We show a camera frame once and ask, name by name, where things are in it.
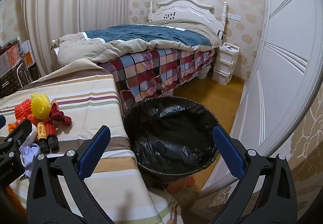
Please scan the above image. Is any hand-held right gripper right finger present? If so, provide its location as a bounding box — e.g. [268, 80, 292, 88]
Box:
[208, 125, 298, 224]

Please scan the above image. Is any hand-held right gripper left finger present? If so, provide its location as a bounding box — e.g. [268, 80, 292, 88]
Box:
[26, 125, 122, 224]

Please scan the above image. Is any orange foam fruit net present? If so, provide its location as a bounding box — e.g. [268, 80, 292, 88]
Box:
[14, 99, 34, 124]

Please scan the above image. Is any small brown glass bottle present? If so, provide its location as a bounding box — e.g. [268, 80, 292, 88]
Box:
[47, 123, 60, 152]
[37, 122, 49, 152]

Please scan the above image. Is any white paper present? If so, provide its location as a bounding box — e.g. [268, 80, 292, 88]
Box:
[19, 129, 42, 179]

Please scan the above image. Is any red ribbon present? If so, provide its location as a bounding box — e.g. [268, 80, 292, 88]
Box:
[42, 99, 72, 126]

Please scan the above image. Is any black trash bin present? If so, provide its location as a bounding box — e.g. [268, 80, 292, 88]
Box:
[123, 96, 222, 184]

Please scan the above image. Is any dark patterned storage box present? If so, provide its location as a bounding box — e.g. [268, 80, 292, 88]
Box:
[0, 63, 38, 100]

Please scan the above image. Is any striped tablecloth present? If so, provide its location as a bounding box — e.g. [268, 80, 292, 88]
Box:
[0, 59, 182, 224]

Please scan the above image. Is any cardboard box with orange print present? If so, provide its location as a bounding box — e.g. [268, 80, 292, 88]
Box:
[0, 44, 21, 78]

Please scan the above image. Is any white and orange box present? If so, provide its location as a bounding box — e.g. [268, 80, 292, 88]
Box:
[20, 40, 36, 68]

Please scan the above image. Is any small white bin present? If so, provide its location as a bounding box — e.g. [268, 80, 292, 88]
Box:
[197, 65, 211, 79]

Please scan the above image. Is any white plastic drawer unit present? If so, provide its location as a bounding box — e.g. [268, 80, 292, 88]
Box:
[211, 43, 240, 85]

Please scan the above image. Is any plaid bedsheet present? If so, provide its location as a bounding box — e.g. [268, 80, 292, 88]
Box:
[97, 46, 219, 114]

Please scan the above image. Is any white wardrobe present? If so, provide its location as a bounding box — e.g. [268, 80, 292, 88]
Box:
[197, 0, 323, 199]

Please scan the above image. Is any bed with plaid sheet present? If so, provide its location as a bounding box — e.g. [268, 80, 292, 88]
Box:
[51, 19, 221, 63]

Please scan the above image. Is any beige striped curtain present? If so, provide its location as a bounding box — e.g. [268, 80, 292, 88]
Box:
[23, 0, 132, 81]

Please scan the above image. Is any white wooden bed frame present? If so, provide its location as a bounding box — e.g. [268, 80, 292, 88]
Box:
[148, 0, 229, 30]

